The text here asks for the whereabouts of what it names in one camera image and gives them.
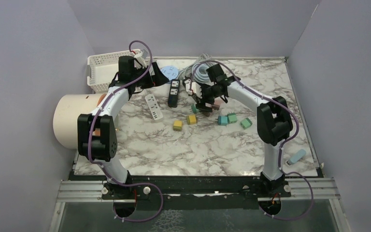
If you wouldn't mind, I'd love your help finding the blue round power socket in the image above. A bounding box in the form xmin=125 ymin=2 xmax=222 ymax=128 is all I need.
xmin=160 ymin=66 xmax=179 ymax=80

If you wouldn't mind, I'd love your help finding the cream cylinder container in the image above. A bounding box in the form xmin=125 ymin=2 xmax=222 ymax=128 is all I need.
xmin=53 ymin=93 xmax=106 ymax=149

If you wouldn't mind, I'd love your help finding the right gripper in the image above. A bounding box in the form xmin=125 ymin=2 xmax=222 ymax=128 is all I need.
xmin=195 ymin=83 xmax=222 ymax=113

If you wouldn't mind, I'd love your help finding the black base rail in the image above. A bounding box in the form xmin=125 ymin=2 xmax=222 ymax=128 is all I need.
xmin=70 ymin=174 xmax=291 ymax=212

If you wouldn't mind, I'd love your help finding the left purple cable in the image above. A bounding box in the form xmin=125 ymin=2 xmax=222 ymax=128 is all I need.
xmin=87 ymin=40 xmax=164 ymax=224

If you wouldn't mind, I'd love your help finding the yellow plug adapter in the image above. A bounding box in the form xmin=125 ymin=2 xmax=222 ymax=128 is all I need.
xmin=186 ymin=115 xmax=197 ymax=125
xmin=172 ymin=120 xmax=183 ymax=131

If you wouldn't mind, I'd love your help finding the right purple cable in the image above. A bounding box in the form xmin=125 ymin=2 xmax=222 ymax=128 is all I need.
xmin=189 ymin=59 xmax=315 ymax=222

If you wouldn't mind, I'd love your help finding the black power strip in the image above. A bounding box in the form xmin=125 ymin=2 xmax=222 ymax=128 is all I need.
xmin=182 ymin=78 xmax=193 ymax=95
xmin=167 ymin=79 xmax=180 ymax=108

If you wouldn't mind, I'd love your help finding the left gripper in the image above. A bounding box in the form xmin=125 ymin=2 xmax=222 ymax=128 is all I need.
xmin=130 ymin=62 xmax=168 ymax=89

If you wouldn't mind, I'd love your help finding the purple cable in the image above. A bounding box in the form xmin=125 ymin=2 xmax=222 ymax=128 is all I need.
xmin=189 ymin=59 xmax=315 ymax=222
xmin=87 ymin=40 xmax=164 ymax=224

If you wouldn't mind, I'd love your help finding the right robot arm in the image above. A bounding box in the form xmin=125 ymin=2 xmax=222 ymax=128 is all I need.
xmin=189 ymin=62 xmax=295 ymax=197

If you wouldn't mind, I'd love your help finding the white plastic basket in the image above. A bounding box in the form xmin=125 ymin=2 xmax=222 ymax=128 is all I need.
xmin=86 ymin=49 xmax=141 ymax=93

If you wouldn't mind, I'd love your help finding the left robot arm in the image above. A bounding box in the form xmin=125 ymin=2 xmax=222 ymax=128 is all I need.
xmin=77 ymin=56 xmax=168 ymax=199

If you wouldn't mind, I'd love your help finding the light blue small device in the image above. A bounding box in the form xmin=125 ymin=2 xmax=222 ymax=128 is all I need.
xmin=286 ymin=149 xmax=307 ymax=165

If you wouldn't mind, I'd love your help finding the grey cable right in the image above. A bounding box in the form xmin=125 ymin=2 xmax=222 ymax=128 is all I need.
xmin=197 ymin=53 xmax=216 ymax=65

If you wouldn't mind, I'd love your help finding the white power strip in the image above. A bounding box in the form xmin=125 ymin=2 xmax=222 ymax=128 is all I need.
xmin=144 ymin=94 xmax=164 ymax=122

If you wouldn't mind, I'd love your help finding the coiled blue cable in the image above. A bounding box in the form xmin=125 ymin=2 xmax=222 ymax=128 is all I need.
xmin=192 ymin=62 xmax=216 ymax=84

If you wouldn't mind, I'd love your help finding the green plug adapter white strip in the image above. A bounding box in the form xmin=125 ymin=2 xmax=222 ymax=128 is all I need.
xmin=240 ymin=118 xmax=253 ymax=130

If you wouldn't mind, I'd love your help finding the teal plug adapter round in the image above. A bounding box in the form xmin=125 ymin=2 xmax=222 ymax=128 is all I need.
xmin=217 ymin=116 xmax=228 ymax=126

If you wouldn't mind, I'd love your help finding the pink plug adapter round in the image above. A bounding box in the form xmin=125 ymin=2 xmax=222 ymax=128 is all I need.
xmin=201 ymin=112 xmax=212 ymax=117

